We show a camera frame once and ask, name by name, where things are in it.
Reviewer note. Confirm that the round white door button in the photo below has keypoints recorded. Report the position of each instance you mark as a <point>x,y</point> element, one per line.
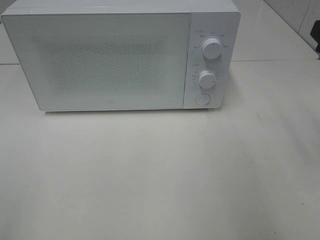
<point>203,99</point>

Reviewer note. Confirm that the white timer knob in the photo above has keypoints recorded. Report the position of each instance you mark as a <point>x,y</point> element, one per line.
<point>207,79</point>

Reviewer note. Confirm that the white microwave door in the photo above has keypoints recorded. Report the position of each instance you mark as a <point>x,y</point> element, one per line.
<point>89,62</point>

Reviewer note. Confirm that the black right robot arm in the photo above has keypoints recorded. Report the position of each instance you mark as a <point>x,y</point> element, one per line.
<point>315,34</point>

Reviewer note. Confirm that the upper white power knob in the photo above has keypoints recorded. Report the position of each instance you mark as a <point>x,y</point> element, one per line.
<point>211,47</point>

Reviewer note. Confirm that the white microwave oven body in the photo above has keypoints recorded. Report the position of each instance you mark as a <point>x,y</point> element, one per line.
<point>218,18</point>

